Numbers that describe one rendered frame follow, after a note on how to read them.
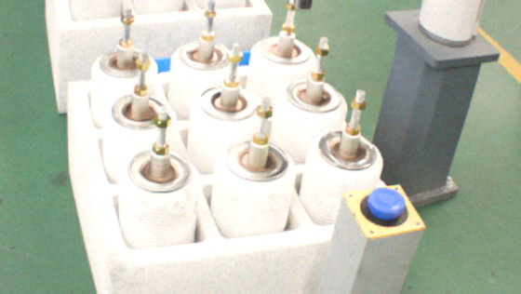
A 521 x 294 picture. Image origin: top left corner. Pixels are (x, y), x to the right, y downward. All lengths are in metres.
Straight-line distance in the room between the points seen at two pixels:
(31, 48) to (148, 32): 0.36
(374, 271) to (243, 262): 0.19
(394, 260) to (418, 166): 0.46
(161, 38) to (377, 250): 0.70
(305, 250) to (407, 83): 0.37
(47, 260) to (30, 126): 0.33
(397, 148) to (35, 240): 0.59
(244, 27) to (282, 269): 0.57
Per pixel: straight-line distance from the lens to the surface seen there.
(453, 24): 1.18
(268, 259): 0.96
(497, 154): 1.54
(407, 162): 1.29
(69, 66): 1.38
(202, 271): 0.95
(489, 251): 1.32
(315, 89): 1.07
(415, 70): 1.21
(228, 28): 1.42
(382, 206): 0.81
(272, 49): 1.17
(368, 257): 0.82
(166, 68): 1.38
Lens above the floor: 0.84
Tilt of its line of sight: 37 degrees down
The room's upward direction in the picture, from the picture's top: 9 degrees clockwise
